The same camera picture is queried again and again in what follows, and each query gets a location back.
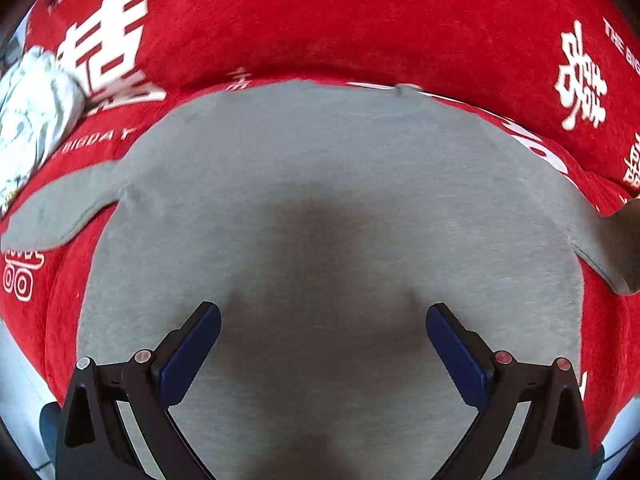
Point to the grey knit sweater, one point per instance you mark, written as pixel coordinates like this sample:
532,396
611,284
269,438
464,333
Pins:
324,221

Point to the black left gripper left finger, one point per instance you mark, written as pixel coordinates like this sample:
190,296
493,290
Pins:
93,442

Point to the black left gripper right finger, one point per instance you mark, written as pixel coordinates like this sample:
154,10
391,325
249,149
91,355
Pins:
553,441

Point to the red wedding bed quilt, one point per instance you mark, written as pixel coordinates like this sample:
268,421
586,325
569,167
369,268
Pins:
561,76

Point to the white floral crumpled cloth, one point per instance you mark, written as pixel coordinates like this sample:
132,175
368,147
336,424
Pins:
40,105

